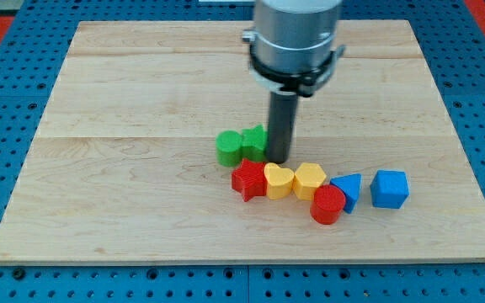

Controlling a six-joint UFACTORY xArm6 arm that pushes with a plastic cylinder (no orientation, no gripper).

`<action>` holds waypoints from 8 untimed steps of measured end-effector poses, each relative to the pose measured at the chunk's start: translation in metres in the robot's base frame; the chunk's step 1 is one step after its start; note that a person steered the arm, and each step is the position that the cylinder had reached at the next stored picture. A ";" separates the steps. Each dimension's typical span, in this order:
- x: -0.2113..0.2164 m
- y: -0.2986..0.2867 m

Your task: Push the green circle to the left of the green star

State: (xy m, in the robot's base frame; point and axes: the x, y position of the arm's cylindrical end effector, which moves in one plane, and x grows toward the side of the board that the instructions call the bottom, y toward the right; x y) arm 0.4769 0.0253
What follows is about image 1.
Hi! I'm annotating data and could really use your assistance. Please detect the green cylinder block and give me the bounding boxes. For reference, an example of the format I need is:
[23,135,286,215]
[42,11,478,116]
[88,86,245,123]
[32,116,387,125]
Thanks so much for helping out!
[216,130,243,167]

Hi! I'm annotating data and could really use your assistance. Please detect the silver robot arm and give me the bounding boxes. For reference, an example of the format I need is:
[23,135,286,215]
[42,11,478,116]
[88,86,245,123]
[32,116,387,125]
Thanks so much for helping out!
[242,0,344,98]

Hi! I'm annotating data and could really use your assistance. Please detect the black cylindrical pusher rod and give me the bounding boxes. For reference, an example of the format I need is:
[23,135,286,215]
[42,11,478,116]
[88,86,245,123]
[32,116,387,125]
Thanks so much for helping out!
[266,93,298,163]

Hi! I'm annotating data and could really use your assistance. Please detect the green star block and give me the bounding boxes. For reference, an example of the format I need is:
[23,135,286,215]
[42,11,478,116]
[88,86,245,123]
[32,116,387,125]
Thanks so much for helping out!
[242,125,267,162]

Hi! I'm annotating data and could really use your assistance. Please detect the yellow heart block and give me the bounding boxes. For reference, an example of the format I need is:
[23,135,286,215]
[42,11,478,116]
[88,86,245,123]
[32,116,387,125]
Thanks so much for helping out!
[264,162,295,199]

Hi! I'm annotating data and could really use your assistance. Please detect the blue triangle block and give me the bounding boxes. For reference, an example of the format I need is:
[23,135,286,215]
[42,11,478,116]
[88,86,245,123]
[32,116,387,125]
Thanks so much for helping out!
[329,173,362,214]

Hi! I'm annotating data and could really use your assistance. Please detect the blue cube block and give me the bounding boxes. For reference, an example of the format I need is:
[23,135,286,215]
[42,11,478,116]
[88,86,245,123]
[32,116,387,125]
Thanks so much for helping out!
[370,170,410,209]

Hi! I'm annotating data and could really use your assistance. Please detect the wooden board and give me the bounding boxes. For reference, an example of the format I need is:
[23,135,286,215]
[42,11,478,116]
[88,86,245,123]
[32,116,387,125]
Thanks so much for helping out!
[0,20,485,266]

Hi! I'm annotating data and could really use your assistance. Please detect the red star block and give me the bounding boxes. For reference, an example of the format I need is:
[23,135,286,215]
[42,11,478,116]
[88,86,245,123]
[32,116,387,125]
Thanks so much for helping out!
[231,158,267,202]

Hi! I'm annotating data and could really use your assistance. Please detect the yellow hexagon block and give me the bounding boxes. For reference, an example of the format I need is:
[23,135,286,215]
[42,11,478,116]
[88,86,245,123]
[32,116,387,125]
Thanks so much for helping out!
[292,162,327,201]

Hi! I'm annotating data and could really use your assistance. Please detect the red cylinder block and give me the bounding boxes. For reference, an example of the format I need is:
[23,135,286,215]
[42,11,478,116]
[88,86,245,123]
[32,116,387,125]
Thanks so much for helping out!
[310,184,347,225]

